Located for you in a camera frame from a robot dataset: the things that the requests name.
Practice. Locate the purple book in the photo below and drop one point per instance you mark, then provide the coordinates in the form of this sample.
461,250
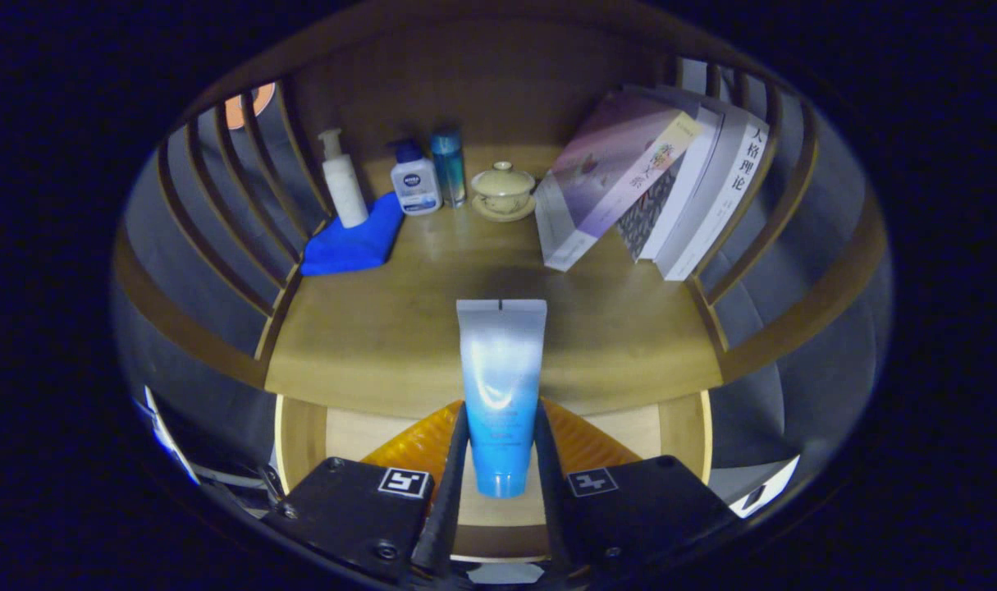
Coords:
605,164

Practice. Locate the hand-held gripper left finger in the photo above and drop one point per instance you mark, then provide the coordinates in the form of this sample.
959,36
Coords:
446,509

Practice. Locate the wooden cabinet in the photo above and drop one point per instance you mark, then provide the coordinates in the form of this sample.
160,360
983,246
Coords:
482,82

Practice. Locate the white lotion bottle blue cap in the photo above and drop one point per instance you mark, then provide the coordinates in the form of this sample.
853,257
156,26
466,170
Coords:
416,189

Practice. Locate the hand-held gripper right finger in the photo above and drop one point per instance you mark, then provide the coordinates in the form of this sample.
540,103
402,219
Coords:
550,492

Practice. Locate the white book printed spine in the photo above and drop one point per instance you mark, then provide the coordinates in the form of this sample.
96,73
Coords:
728,197

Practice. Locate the blue tube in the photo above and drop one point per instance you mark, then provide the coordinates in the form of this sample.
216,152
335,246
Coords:
502,386

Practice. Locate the wooden countertop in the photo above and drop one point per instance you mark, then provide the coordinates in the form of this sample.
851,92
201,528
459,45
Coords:
383,328

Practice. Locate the white pump bottle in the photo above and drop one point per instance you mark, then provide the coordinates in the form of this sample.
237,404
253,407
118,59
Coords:
344,193

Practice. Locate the blue folded cloth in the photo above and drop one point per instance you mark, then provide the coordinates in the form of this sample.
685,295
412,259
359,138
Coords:
350,242

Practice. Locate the beige lidded tea cup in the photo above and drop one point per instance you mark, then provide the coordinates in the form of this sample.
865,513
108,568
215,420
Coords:
503,190

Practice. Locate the wooden drawer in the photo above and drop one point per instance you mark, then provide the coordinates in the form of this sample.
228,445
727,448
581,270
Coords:
350,435

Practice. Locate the teal bottle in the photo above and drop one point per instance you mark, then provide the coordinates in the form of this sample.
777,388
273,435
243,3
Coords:
449,172

